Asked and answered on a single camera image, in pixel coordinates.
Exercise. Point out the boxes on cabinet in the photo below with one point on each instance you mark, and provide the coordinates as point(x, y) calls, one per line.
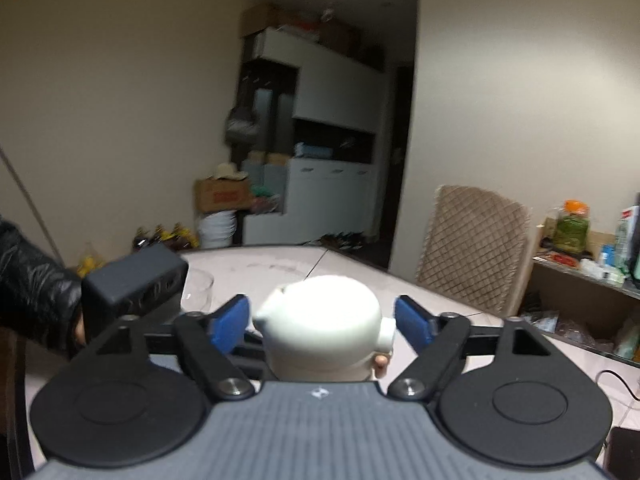
point(310, 27)

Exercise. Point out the white bucket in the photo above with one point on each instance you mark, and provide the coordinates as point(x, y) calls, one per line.
point(216, 229)

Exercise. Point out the row of floor bottles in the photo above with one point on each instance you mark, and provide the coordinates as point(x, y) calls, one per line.
point(165, 237)

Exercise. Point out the straw hat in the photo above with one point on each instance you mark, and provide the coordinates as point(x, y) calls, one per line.
point(231, 172)

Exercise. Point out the white ceramic teapot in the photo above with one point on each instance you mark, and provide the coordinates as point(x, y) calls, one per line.
point(322, 317)

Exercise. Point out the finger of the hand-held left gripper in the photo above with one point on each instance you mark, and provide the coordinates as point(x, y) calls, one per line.
point(252, 352)

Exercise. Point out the red and white carton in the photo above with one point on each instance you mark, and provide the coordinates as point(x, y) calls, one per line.
point(629, 237)

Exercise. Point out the dark door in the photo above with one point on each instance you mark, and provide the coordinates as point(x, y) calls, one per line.
point(400, 170)

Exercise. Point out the wooden shelf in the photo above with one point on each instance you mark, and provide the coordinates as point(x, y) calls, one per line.
point(580, 305)

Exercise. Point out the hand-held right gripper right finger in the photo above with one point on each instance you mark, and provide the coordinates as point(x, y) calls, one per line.
point(414, 325)

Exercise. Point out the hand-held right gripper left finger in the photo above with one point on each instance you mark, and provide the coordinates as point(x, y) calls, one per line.
point(231, 325)

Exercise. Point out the beige insulated bottle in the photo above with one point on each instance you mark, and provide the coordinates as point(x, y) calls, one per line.
point(325, 372)

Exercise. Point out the brown cardboard box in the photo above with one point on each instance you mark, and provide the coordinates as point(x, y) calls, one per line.
point(222, 196)

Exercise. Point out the white and black cabinet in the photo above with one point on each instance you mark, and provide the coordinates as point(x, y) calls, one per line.
point(325, 160)

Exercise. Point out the green jar with orange lid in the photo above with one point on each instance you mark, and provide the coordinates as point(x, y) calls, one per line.
point(572, 230)

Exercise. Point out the quilted beige chair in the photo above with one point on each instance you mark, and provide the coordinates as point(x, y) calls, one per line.
point(472, 252)

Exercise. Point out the person's left forearm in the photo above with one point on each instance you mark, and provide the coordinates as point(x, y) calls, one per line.
point(35, 290)

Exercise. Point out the grey hanging bag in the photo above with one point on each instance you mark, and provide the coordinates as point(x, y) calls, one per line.
point(241, 125)

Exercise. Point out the clear dimpled drinking glass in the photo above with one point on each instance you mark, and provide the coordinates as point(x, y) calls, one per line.
point(197, 292)

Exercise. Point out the black smartphone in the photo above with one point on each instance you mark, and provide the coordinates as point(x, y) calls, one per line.
point(625, 455)

